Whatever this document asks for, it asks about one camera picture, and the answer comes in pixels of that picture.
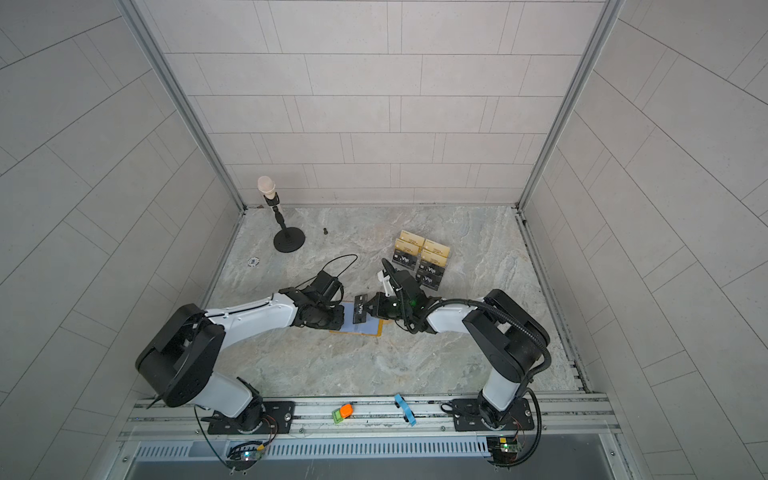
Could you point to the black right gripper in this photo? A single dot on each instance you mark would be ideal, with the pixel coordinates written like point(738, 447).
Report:
point(380, 311)

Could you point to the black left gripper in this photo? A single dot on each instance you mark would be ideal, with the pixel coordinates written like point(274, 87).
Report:
point(337, 324)

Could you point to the black VIP card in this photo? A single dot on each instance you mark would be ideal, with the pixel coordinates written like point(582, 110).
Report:
point(359, 311)
point(428, 280)
point(405, 259)
point(427, 268)

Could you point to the yellow leather card holder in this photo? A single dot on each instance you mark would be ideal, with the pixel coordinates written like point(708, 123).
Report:
point(345, 314)

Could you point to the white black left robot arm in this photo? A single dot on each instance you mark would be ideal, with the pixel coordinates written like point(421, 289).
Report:
point(180, 362)

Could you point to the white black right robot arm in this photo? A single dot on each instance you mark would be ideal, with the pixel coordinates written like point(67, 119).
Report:
point(512, 341)

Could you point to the clear acrylic card display stand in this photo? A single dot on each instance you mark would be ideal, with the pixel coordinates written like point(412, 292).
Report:
point(419, 258)

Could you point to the gold VIP card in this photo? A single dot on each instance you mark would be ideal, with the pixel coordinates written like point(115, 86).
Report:
point(412, 238)
point(433, 258)
point(437, 248)
point(407, 247)

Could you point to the black microphone stand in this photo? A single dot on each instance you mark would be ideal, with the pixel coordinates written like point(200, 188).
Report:
point(288, 239)

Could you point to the green orange connector block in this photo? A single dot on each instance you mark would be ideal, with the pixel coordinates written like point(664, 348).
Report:
point(342, 413)

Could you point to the right green circuit board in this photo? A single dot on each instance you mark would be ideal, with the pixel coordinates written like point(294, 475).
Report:
point(503, 451)

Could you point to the green circuit board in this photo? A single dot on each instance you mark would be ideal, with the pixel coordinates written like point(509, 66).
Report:
point(503, 451)
point(243, 456)

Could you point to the left green circuit board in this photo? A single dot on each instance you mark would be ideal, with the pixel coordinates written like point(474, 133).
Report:
point(243, 456)

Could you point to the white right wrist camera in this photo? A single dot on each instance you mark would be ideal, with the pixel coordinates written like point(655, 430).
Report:
point(386, 285)

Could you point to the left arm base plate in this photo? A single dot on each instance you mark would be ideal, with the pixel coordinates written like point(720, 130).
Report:
point(263, 417)

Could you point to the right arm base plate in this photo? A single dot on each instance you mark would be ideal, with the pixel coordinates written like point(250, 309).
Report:
point(476, 414)

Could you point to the aluminium front rail frame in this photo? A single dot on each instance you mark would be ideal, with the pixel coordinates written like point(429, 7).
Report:
point(397, 427)

